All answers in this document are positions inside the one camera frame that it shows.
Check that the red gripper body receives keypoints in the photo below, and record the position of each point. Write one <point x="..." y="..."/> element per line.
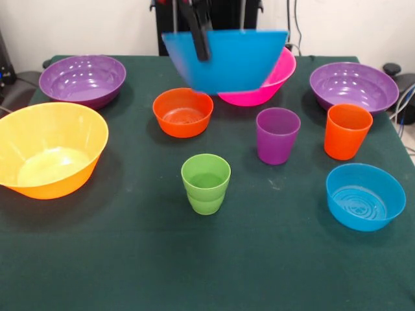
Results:
<point x="164" y="1"/>

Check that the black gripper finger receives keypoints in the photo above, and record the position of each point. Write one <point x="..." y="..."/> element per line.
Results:
<point x="206" y="16"/>
<point x="201" y="45"/>

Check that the deep blue plastic bowl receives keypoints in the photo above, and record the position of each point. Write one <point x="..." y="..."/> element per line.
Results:
<point x="240" y="64"/>

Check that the pink plastic bowl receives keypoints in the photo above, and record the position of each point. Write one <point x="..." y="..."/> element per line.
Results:
<point x="280" y="76"/>

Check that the orange plastic bowl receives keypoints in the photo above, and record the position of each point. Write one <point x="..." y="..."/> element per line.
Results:
<point x="181" y="128"/>

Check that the purple plastic cup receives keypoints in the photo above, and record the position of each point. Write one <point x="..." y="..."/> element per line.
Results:
<point x="275" y="145"/>

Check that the purple plastic bowl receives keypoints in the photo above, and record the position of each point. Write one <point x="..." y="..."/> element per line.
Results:
<point x="353" y="98"/>
<point x="81" y="95"/>

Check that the green plastic cup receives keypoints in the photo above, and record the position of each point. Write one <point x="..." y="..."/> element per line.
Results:
<point x="204" y="201"/>

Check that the orange plastic cup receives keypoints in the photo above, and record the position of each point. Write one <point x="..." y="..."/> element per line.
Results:
<point x="343" y="142"/>

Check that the black device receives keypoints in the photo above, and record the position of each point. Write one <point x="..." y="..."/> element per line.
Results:
<point x="6" y="74"/>

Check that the black round knob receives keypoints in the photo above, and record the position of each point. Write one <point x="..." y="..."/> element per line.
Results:
<point x="391" y="68"/>

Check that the yellow plastic bowl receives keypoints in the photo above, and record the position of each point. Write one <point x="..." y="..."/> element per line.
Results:
<point x="48" y="168"/>

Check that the dark green table cloth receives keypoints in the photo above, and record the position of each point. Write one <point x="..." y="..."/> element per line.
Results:
<point x="207" y="259"/>

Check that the low blue plastic bowl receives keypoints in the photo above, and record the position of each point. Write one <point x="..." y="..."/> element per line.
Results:
<point x="356" y="218"/>

